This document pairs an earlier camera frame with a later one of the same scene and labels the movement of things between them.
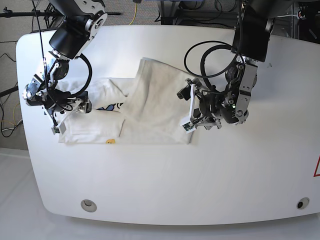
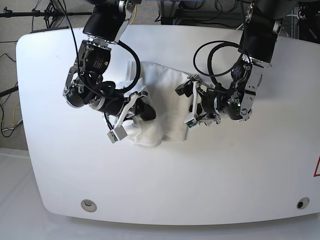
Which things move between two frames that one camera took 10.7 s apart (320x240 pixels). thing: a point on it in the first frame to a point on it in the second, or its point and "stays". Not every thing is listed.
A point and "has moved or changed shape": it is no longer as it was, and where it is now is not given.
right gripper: x=215 y=106 stays
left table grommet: x=88 y=205 stays
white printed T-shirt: x=149 y=109 has moved or changed shape
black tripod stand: x=50 y=13 stays
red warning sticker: x=317 y=172 stays
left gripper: x=58 y=100 to x=114 y=104
